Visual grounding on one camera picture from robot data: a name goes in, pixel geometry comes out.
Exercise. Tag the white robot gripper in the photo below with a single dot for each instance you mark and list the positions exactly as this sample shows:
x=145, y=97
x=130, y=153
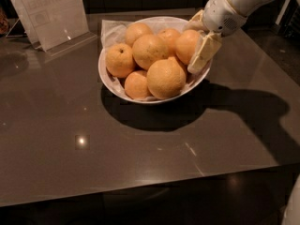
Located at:
x=219, y=14

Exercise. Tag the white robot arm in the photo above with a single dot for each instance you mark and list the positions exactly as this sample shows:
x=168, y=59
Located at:
x=246, y=7

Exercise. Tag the white ceramic bowl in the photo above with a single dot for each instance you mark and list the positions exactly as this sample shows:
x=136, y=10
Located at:
x=200, y=78

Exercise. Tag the large front orange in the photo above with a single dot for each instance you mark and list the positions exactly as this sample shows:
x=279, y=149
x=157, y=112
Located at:
x=166, y=78

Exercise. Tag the small front left orange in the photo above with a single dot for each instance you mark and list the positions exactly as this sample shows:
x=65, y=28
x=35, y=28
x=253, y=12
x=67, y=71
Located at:
x=136, y=85

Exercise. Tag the left orange with stem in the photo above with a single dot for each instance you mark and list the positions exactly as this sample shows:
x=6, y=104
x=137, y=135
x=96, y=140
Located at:
x=119, y=60

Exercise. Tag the clear acrylic sign holder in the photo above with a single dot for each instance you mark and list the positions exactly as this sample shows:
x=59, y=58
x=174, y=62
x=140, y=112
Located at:
x=53, y=26

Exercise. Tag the brown object at left edge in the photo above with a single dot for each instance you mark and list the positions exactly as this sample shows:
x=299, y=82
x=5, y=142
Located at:
x=4, y=24

